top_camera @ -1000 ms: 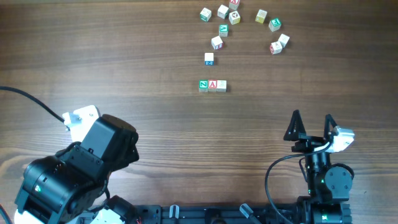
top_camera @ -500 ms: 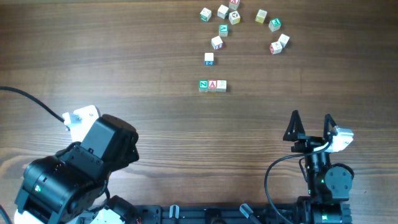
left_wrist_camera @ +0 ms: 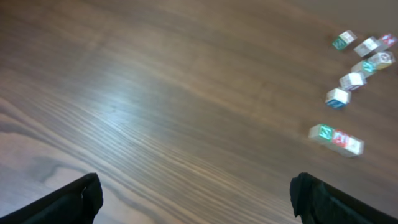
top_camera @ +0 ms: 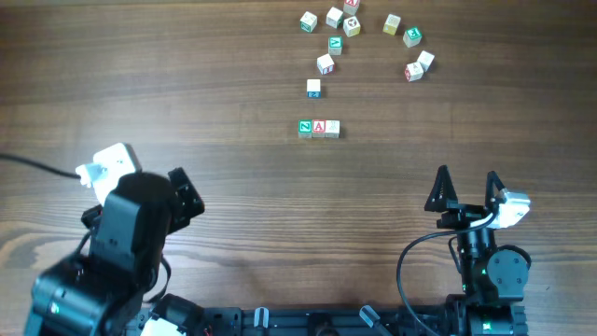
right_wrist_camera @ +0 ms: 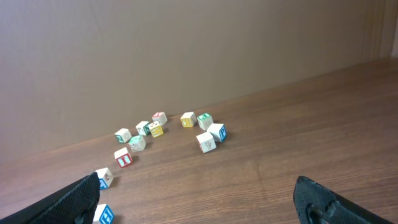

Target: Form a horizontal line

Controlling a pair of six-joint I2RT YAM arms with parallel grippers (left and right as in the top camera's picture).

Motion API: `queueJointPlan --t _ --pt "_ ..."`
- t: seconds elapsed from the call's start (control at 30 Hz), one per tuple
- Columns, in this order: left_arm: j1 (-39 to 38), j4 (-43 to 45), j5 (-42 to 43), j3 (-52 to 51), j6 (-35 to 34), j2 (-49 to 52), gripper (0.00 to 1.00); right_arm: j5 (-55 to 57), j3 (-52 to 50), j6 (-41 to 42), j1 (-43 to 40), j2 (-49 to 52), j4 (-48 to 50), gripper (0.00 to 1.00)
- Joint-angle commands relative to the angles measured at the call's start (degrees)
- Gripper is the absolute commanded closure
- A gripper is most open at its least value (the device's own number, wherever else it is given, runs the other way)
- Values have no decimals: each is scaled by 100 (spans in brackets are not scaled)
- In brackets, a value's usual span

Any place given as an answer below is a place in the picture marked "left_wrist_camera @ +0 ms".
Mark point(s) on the red I wooden block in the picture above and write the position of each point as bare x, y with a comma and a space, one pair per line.
352, 81

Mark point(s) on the blue rim wooden block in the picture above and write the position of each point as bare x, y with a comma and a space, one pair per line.
338, 98

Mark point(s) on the green N side block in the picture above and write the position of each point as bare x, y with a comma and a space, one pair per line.
370, 45

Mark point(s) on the snail picture wooden block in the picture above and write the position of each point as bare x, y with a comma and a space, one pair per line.
353, 147

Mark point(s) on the red X top block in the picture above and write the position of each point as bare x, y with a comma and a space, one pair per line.
387, 40

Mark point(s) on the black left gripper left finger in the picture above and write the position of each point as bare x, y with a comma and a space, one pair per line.
75, 203

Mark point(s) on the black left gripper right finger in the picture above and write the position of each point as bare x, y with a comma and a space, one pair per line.
317, 202

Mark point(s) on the green letter block far left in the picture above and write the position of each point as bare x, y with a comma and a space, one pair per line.
344, 39

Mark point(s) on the red A top block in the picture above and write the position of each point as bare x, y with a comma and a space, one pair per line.
339, 140

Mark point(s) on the green Z top block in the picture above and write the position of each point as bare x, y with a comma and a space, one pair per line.
321, 134

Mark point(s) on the yellow rim picture block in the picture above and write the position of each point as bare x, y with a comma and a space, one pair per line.
382, 60

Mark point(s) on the green V top block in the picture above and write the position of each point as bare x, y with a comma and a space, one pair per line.
364, 67

